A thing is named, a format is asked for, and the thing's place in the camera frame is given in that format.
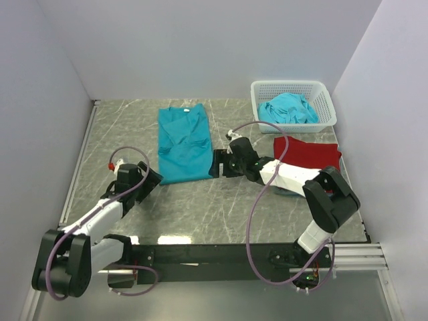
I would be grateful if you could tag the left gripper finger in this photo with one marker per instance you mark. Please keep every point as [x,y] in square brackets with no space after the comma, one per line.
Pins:
[153,179]
[143,168]

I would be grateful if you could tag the white plastic basket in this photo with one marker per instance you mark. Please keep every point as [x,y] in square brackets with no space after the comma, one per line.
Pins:
[314,91]

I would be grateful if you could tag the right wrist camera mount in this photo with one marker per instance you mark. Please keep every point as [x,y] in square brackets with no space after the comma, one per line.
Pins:
[232,135]

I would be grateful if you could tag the teal t shirt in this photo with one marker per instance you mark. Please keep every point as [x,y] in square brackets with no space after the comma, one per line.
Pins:
[185,151]

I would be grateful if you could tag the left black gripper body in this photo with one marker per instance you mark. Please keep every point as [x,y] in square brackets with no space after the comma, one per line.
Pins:
[140,178]

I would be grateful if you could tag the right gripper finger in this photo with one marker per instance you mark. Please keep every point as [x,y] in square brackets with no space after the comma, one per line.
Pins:
[221,155]
[217,169]

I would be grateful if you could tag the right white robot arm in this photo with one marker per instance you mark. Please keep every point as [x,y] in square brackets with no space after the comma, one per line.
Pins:
[330,199]

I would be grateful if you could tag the aluminium rail frame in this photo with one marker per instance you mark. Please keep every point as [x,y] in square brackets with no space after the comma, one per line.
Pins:
[357,255]

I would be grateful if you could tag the folded red t shirt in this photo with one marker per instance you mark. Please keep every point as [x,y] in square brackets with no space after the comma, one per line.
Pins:
[311,155]

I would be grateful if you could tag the black base beam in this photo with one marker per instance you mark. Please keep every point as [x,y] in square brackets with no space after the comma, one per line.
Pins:
[142,275]

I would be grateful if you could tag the crumpled light blue shirt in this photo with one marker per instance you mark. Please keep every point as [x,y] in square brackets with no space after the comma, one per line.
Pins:
[288,108]

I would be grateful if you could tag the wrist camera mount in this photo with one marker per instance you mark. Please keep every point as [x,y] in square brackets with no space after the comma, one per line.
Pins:
[232,135]
[114,167]

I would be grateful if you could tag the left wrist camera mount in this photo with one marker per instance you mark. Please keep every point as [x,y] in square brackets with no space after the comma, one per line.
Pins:
[114,167]

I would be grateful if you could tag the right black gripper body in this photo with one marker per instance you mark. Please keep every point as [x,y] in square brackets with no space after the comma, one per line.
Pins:
[235,168]

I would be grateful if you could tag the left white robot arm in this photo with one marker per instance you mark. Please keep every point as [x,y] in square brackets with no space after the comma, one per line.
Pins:
[88,231]

